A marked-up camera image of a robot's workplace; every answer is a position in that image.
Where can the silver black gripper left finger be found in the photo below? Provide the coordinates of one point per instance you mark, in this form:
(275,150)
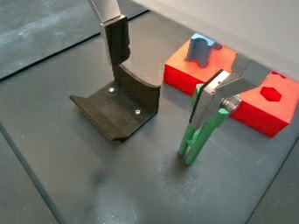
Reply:
(114,26)

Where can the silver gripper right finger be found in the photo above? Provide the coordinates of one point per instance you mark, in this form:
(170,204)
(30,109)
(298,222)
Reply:
(219,92)

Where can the red peg board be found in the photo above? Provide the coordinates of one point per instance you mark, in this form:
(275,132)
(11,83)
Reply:
(267,107)

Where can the blue star peg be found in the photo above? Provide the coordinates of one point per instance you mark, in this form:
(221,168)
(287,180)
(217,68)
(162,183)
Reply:
(201,48)

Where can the black angled holder bracket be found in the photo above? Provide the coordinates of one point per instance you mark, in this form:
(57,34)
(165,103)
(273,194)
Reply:
(122,106)

